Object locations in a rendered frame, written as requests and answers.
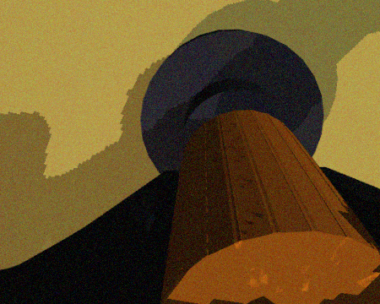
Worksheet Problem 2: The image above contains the orange knob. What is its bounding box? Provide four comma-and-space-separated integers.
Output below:
160, 109, 380, 304

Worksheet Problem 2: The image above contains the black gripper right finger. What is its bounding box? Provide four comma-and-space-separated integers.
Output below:
319, 166, 380, 247

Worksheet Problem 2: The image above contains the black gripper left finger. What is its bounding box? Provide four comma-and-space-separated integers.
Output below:
0, 170, 179, 304

